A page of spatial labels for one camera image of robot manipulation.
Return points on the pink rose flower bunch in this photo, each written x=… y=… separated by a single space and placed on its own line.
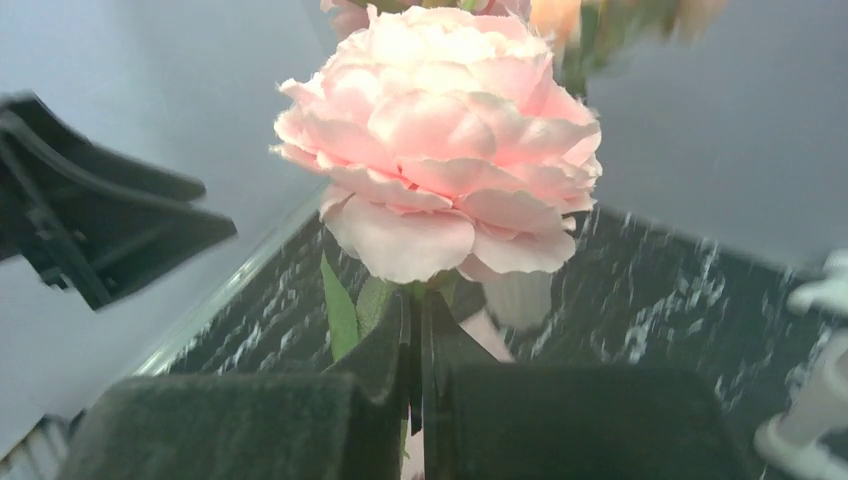
x=453 y=158

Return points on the white ribbed vase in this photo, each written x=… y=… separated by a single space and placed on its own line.
x=516 y=301

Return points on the white PVC pipe frame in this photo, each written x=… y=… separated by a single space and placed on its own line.
x=792 y=441

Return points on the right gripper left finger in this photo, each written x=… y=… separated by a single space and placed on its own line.
x=342 y=423

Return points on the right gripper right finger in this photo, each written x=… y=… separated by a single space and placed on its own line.
x=484 y=419

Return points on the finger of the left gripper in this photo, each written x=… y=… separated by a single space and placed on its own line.
x=78 y=231
x=96 y=159

